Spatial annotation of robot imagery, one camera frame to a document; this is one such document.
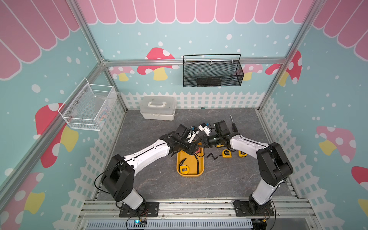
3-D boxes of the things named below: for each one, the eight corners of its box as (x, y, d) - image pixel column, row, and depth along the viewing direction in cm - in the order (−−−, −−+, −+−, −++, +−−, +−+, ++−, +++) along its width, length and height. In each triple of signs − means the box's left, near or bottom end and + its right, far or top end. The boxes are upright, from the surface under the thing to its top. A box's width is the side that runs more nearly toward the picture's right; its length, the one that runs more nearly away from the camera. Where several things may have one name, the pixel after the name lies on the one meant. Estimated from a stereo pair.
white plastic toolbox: (142, 121, 116) (137, 109, 105) (146, 106, 127) (142, 94, 116) (175, 121, 116) (173, 109, 105) (176, 106, 127) (175, 94, 116)
